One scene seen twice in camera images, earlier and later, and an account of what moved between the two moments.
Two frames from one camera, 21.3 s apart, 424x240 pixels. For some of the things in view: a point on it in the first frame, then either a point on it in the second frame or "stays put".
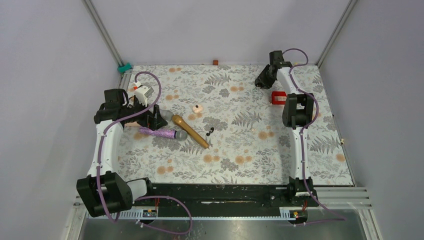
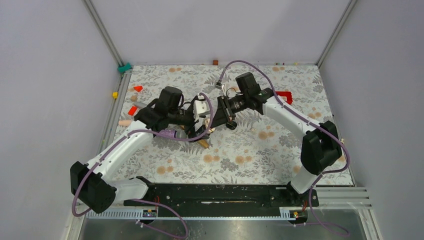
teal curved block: x=122 y=69 stays put
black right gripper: x=266 y=84 to x=223 y=115
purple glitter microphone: x=181 y=135 stays put
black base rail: x=228 y=200 stays put
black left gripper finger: x=157 y=123 to x=199 y=131
